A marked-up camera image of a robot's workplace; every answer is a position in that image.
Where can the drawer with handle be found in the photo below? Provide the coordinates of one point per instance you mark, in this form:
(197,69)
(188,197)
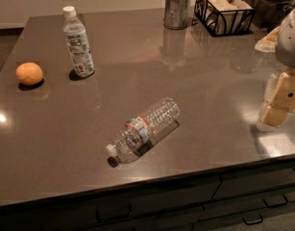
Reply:
(142,207)
(250,196)

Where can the dark snack tray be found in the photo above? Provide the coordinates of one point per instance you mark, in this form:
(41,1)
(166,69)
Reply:
(270,13)

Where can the metal utensil cup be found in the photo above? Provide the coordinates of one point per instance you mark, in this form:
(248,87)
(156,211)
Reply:
(176,14)

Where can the left drawer with handle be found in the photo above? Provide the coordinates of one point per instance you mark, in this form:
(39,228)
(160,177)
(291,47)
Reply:
(142,207)

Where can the black wire napkin basket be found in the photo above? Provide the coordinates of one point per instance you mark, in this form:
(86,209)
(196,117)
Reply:
(223,17)

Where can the orange fruit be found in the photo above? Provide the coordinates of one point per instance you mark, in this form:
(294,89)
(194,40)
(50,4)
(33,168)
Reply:
(29,74)

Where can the right drawer with handle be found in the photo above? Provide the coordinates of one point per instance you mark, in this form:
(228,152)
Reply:
(250,196)

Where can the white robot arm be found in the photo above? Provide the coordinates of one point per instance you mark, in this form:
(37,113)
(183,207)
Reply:
(285,51)

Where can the yellow snack packet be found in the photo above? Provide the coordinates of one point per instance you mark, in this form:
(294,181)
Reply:
(268,43)

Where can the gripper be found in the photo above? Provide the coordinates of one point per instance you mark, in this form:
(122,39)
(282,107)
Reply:
(289,40)

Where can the lying clear water bottle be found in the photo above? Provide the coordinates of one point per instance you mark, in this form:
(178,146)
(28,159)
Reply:
(145,128)

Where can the upright clear water bottle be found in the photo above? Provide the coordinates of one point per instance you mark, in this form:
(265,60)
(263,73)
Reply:
(77,42)

